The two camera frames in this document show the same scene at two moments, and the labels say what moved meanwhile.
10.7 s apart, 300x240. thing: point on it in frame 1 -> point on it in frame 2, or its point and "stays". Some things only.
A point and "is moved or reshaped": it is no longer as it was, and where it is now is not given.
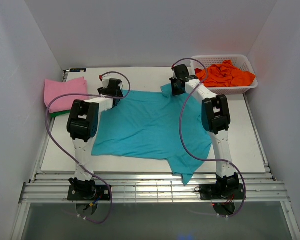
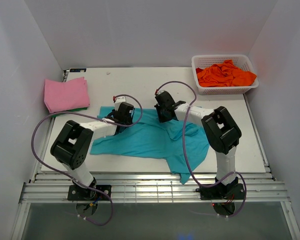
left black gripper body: [102, 91] -> [129, 121]
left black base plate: [99, 192] stays
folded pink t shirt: [53, 89] stays
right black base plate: [214, 191] stays
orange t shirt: [224, 74] stays
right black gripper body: [175, 91] -> [160, 111]
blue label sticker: [78, 70] stays
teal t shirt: [155, 124] is moved or reshaped
